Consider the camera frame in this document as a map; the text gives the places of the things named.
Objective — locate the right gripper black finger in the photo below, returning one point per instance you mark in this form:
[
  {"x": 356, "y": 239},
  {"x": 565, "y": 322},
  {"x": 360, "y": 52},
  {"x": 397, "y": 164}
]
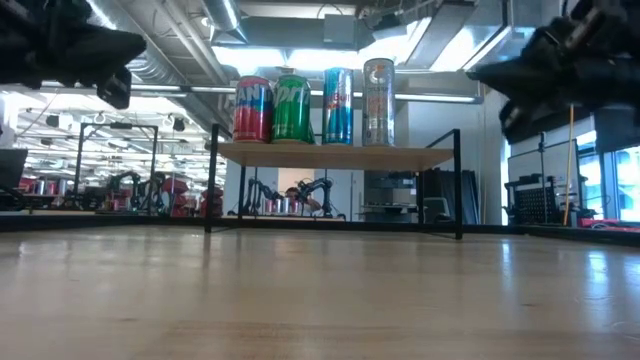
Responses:
[
  {"x": 525, "y": 75},
  {"x": 515, "y": 120}
]

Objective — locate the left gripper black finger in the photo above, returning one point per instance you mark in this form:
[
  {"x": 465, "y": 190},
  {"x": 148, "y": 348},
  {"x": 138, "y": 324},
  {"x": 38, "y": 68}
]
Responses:
[
  {"x": 116, "y": 90},
  {"x": 110, "y": 50}
]

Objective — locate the white Celsius can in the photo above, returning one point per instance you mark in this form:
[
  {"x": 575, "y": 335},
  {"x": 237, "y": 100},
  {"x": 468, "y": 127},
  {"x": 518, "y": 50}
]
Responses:
[{"x": 378, "y": 102}]

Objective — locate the red blue Fanta can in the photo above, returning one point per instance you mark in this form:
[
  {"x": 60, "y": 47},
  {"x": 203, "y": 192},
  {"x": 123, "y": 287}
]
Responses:
[{"x": 252, "y": 110}]

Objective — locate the blue silver Red Bull can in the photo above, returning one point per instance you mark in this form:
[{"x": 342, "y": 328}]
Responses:
[{"x": 337, "y": 107}]

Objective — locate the black background robot arm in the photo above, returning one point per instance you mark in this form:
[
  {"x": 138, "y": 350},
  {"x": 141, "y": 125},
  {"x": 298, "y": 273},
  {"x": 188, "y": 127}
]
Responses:
[
  {"x": 154, "y": 192},
  {"x": 315, "y": 190},
  {"x": 125, "y": 185},
  {"x": 260, "y": 192}
]

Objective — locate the black pegboard cart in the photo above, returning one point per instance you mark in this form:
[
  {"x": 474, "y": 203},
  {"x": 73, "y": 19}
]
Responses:
[{"x": 532, "y": 202}]

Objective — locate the black leaning panel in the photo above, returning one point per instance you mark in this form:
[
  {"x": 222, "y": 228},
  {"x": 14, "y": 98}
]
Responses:
[{"x": 470, "y": 200}]

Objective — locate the long tube light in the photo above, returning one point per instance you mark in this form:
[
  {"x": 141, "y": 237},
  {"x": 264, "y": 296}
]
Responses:
[{"x": 210, "y": 90}]

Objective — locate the red background equipment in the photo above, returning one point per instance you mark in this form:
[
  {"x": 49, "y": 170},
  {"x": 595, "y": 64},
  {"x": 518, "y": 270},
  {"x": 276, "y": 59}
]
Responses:
[{"x": 175, "y": 192}]

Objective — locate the gray background chair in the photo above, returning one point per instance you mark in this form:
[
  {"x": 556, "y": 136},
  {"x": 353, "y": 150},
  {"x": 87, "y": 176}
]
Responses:
[{"x": 436, "y": 210}]

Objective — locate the black monitor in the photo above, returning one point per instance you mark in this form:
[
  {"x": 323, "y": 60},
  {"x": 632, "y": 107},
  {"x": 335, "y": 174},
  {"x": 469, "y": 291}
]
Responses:
[{"x": 11, "y": 167}]

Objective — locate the dark storage rack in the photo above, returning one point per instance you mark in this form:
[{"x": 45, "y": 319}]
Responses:
[{"x": 390, "y": 195}]

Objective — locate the person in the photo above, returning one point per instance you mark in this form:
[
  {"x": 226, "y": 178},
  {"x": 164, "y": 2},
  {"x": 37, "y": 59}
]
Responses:
[{"x": 294, "y": 193}]

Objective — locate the silver ventilation duct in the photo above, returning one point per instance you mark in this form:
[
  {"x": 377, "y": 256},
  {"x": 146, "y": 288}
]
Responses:
[{"x": 155, "y": 65}]

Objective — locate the black background rig frame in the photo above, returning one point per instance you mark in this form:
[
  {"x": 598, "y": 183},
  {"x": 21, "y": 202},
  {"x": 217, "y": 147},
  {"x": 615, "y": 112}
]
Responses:
[{"x": 80, "y": 165}]

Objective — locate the wooden shelf black metal frame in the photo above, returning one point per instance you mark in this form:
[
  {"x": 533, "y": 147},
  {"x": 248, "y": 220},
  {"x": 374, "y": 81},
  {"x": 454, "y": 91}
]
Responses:
[{"x": 330, "y": 156}]

